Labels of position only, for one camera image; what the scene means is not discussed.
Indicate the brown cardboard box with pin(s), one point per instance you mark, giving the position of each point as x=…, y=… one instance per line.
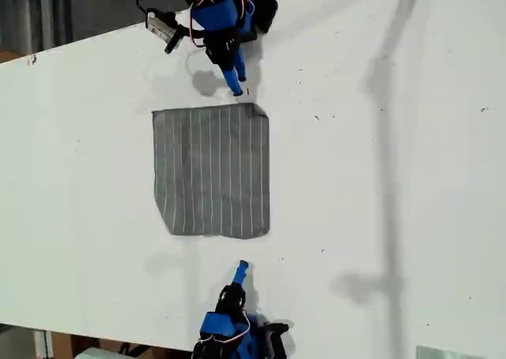
x=91, y=341

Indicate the grey striped square towel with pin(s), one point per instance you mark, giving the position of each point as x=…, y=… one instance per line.
x=211, y=169

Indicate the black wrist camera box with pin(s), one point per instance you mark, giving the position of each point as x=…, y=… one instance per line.
x=160, y=25
x=274, y=335

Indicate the white post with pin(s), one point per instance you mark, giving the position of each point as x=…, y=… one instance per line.
x=42, y=345

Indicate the grey vertical bar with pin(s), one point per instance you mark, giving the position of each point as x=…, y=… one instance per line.
x=46, y=11

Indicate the black camera stalk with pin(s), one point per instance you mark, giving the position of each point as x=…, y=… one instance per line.
x=176, y=40

